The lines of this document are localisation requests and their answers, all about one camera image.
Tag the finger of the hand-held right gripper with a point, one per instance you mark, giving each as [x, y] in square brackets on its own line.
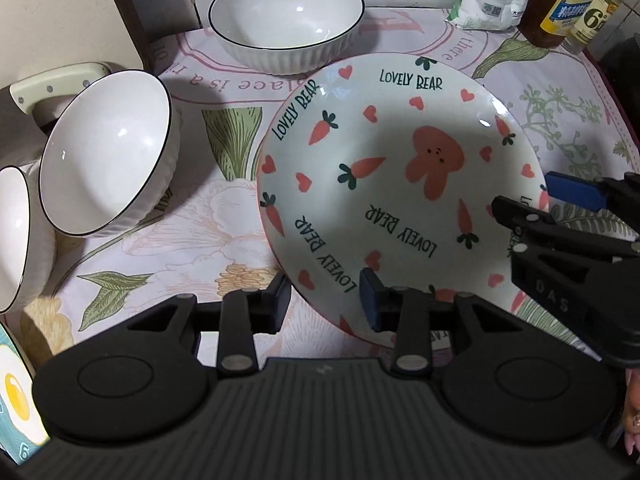
[532, 222]
[575, 192]

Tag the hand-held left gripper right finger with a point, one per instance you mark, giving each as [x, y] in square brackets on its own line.
[370, 302]

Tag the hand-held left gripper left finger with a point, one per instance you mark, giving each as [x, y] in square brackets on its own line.
[278, 310]

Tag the carrot print ceramic plate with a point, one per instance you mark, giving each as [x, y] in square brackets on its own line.
[400, 135]

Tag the white bowl black rim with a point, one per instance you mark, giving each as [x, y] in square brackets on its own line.
[15, 240]
[107, 150]
[285, 15]

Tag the blue egg print plate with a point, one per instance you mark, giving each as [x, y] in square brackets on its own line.
[17, 400]

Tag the person's right hand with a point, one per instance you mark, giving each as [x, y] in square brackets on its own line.
[634, 410]

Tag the floral tablecloth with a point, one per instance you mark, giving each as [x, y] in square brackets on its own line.
[215, 255]

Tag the yellow label bottle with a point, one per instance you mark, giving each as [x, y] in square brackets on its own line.
[580, 15]

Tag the brown liquid bottle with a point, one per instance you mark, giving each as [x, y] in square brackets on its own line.
[537, 10]

